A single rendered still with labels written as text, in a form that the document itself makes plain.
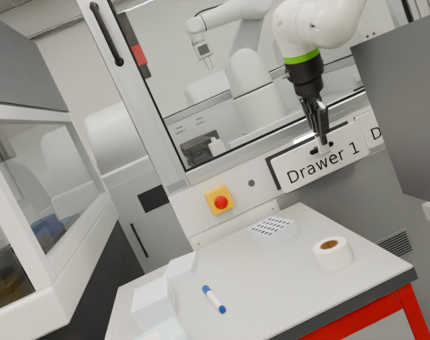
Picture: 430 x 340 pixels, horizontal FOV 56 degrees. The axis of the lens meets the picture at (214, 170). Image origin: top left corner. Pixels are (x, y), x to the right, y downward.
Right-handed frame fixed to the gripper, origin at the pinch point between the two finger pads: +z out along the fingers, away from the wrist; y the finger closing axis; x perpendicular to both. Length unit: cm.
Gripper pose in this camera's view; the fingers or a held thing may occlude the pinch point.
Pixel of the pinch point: (322, 142)
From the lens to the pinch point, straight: 119.2
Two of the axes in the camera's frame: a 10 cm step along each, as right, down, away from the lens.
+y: 2.6, 4.1, -8.7
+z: 3.3, 8.1, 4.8
